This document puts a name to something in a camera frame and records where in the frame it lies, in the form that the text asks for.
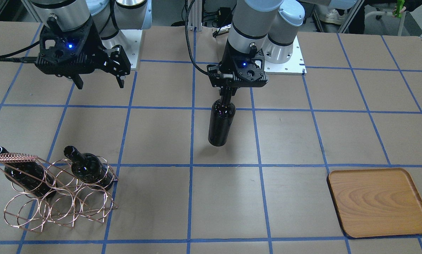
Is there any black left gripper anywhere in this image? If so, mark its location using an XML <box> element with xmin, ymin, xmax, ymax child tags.
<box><xmin>208</xmin><ymin>42</ymin><xmax>268</xmax><ymax>106</ymax></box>

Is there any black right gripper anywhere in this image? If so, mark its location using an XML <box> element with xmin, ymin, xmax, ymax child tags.
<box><xmin>35</xmin><ymin>16</ymin><xmax>131</xmax><ymax>89</ymax></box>

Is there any dark wine bottle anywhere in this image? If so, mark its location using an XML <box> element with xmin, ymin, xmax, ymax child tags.
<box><xmin>64</xmin><ymin>146</ymin><xmax>113</xmax><ymax>191</ymax></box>
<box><xmin>0</xmin><ymin>146</ymin><xmax>57</xmax><ymax>199</ymax></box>
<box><xmin>208</xmin><ymin>93</ymin><xmax>236</xmax><ymax>147</ymax></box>

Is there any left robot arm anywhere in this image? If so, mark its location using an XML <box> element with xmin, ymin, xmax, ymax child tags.
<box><xmin>207</xmin><ymin>0</ymin><xmax>305</xmax><ymax>108</ymax></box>

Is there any wooden tray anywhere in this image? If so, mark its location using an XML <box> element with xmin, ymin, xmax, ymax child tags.
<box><xmin>327</xmin><ymin>168</ymin><xmax>422</xmax><ymax>238</ymax></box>

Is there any braided black cable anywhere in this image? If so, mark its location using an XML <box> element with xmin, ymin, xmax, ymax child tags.
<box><xmin>184</xmin><ymin>0</ymin><xmax>218</xmax><ymax>76</ymax></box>

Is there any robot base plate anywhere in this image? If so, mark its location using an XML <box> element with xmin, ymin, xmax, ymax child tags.
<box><xmin>102</xmin><ymin>29</ymin><xmax>144</xmax><ymax>71</ymax></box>
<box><xmin>263</xmin><ymin>36</ymin><xmax>307</xmax><ymax>75</ymax></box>

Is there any aluminium frame post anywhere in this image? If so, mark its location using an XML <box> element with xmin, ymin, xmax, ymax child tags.
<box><xmin>186</xmin><ymin>0</ymin><xmax>205</xmax><ymax>32</ymax></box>

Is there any copper wire bottle basket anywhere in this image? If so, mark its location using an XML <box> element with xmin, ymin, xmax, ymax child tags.
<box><xmin>0</xmin><ymin>153</ymin><xmax>118</xmax><ymax>233</ymax></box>

